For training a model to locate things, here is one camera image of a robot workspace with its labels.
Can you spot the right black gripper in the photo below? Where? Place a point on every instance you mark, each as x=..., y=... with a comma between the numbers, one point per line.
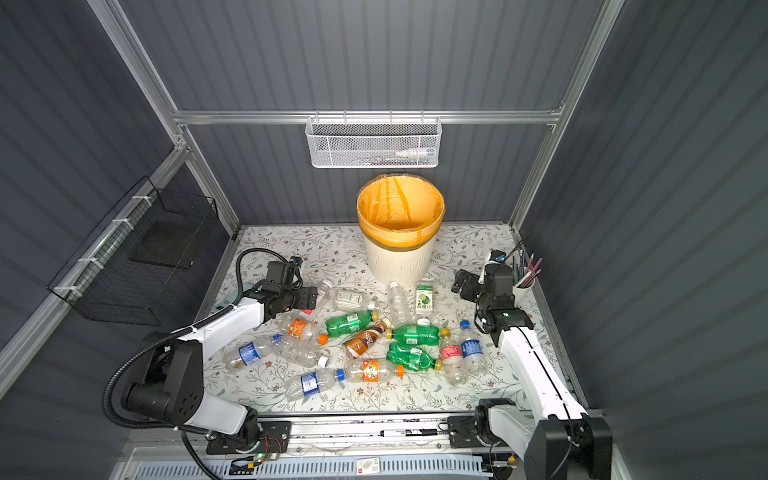
x=473, y=282

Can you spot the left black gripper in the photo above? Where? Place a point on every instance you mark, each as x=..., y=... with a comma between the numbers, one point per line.
x=307, y=297

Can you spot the pink label clear bottle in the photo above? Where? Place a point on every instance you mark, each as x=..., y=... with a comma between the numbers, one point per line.
x=321, y=294

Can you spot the crushed clear bottle white cap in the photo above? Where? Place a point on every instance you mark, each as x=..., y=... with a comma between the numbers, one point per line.
x=302, y=355

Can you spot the green label white carton bottle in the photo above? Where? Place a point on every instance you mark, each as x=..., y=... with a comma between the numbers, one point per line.
x=424, y=300

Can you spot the red label clear bottle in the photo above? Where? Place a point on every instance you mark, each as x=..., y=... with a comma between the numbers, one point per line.
x=453, y=364

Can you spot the blue label clear bottle front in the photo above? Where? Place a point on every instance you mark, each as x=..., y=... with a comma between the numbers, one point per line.
x=314, y=382

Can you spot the orange soda label bottle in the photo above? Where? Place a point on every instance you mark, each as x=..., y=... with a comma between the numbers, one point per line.
x=373, y=371

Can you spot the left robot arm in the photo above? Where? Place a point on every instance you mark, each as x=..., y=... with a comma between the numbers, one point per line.
x=162, y=386

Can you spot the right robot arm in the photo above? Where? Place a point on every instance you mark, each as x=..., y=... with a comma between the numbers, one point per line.
x=559, y=439

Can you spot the white ribbed trash bin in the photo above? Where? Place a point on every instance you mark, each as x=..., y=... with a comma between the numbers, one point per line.
x=405, y=266

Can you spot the orange bin liner bag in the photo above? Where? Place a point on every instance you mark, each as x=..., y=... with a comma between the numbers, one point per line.
x=400, y=211

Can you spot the white pencil cup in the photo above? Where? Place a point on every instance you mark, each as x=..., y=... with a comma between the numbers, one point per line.
x=523, y=292

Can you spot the orange label crushed bottle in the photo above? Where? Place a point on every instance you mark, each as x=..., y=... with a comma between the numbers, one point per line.
x=302, y=330

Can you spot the small blue cap bottle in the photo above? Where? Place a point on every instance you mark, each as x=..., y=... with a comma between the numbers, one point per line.
x=250, y=353

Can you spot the square clear bottle green label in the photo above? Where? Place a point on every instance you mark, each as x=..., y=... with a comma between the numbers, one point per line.
x=346, y=300

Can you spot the green bottle yellow cap upper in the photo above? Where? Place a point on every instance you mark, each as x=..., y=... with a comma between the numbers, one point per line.
x=350, y=323

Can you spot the green bottle yellow cap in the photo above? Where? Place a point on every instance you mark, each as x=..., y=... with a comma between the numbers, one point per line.
x=350, y=323
x=412, y=358

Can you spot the green bottle white cap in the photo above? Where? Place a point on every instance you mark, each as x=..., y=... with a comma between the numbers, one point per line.
x=414, y=334

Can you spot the tall clear ribbed bottle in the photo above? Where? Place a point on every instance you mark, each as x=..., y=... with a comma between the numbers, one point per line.
x=399, y=307

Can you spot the brown tea bottle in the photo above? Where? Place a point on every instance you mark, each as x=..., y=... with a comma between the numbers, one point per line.
x=362, y=341

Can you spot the green bottle yellow cap lower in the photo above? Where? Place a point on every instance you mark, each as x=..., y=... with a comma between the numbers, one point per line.
x=412, y=358

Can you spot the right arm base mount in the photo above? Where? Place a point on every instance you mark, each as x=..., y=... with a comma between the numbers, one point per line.
x=466, y=431

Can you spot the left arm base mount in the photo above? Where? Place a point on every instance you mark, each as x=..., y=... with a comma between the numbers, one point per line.
x=269, y=437

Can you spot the black wire wall basket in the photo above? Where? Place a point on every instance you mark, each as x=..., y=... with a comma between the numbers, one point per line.
x=153, y=263

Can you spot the black marker on rail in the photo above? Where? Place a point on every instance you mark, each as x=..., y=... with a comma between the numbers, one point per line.
x=408, y=432

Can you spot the white wire wall basket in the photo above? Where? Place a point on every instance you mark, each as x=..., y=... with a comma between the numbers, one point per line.
x=370, y=143

